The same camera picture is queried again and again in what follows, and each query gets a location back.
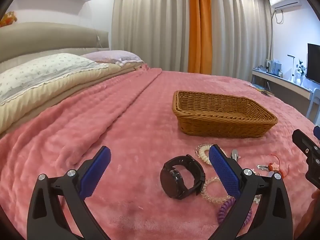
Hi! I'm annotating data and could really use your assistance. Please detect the small colourful booklets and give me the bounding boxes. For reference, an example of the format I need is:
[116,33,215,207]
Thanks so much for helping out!
[247,82,275,97]

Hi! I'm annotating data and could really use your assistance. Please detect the beige quilt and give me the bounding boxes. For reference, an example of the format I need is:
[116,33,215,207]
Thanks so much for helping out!
[0,62,148,133]

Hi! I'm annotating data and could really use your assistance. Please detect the beige curtain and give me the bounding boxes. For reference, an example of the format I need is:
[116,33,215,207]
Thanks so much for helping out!
[211,0,272,82]
[111,0,191,73]

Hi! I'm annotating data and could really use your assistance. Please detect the clear spiral hair tie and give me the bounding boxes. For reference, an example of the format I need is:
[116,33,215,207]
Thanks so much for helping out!
[201,177,232,204]

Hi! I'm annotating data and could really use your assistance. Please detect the white desk lamp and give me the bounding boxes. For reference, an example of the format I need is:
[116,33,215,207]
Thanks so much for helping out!
[287,54,296,77]

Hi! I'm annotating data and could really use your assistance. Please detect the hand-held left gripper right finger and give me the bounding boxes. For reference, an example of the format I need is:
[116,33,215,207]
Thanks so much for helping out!
[208,144,294,240]

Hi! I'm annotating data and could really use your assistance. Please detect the person's right hand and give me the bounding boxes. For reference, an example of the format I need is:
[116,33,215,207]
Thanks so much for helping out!
[301,189,320,233]

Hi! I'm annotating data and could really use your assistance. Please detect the black wrist watch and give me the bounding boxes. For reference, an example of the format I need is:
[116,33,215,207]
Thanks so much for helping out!
[160,154,206,200]

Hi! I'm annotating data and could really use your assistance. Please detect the pink fleece blanket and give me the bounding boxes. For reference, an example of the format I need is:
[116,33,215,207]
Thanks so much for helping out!
[0,64,320,240]

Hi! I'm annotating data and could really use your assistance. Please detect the white floral pillow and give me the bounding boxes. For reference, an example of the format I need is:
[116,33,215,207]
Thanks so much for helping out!
[0,53,109,106]

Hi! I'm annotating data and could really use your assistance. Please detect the white air conditioner cable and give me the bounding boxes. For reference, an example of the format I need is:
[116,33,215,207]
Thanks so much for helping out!
[269,7,286,64]

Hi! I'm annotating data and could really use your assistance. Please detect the beige padded headboard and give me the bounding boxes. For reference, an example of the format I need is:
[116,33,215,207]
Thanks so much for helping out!
[0,22,110,65]

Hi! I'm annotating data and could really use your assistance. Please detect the lilac pillow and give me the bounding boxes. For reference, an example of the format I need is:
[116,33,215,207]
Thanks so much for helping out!
[80,50,145,67]

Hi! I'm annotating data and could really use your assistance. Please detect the orange curtain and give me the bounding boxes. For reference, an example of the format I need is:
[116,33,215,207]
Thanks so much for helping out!
[187,0,213,75]

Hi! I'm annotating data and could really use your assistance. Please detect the orange plush toy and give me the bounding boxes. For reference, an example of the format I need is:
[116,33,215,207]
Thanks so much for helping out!
[0,11,18,28]

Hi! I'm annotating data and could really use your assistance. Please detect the purple spiral hair tie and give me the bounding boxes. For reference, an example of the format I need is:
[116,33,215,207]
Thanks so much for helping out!
[217,197,253,227]

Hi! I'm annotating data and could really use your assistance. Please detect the white vase with flowers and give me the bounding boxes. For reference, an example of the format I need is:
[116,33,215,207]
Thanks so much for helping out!
[296,59,307,85]

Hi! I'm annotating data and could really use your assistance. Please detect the white desk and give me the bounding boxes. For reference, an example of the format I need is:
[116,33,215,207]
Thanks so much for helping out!
[251,67,315,106]

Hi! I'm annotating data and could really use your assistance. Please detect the row of books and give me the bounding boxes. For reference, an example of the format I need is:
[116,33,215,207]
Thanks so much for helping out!
[265,59,283,77]

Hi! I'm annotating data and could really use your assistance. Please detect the black television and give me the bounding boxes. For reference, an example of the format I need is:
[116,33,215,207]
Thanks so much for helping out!
[306,43,320,85]

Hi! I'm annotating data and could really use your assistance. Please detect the brown wicker basket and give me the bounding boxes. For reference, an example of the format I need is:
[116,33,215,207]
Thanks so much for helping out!
[172,90,278,139]

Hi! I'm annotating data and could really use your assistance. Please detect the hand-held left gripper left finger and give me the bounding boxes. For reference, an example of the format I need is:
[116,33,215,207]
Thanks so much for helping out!
[26,146,112,240]

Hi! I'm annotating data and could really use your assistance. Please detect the pale blue chair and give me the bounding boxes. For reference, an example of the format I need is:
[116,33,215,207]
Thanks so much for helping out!
[306,88,320,126]

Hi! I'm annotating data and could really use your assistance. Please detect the white spiral hair tie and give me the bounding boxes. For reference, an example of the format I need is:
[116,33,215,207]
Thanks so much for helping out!
[195,143,227,165]

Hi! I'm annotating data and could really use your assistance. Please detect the red star charm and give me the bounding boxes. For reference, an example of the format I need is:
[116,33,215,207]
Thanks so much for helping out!
[269,155,290,178]

